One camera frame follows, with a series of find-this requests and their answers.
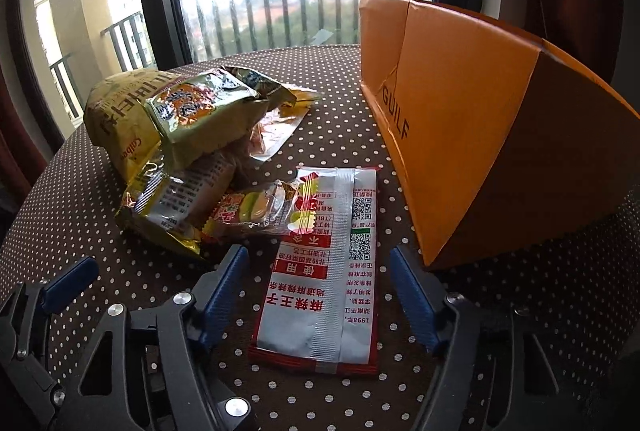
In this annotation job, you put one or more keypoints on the brown polka dot tablecloth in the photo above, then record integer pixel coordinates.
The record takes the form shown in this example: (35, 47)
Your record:
(340, 141)

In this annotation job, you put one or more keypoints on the large yellow chips bag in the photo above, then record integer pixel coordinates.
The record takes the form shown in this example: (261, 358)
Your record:
(115, 121)

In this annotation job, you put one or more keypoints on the red curtain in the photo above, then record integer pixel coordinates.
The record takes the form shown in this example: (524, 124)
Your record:
(17, 146)

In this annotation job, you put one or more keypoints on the clear wrapper orange pastry packet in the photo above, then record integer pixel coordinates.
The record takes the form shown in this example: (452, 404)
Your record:
(282, 136)

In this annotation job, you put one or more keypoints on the yellow packet with barcode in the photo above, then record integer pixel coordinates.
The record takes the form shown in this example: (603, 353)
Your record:
(175, 202)

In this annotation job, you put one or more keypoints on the red and white snack packet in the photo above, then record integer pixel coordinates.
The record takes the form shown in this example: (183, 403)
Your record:
(310, 301)

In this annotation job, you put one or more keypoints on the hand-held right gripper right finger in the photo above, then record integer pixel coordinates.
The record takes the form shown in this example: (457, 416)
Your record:
(414, 301)

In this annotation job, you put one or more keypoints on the grey balcony railing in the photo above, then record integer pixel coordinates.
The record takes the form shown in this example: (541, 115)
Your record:
(280, 11)

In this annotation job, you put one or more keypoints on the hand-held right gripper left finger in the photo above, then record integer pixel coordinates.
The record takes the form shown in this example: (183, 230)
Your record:
(224, 298)

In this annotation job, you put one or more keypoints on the burger print candy packet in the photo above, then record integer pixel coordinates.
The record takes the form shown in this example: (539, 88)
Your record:
(250, 210)

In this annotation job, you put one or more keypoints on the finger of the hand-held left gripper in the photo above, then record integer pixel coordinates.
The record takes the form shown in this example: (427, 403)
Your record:
(70, 283)

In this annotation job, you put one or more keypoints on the dark balcony railing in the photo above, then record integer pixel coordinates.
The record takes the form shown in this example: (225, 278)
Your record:
(125, 41)

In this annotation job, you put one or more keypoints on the white balcony object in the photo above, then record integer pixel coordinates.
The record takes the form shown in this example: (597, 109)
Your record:
(322, 37)

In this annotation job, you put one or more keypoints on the pale gold snack packet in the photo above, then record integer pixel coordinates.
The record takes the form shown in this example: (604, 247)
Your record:
(200, 116)

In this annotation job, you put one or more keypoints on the orange cardboard box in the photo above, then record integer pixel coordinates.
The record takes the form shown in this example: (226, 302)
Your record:
(475, 111)

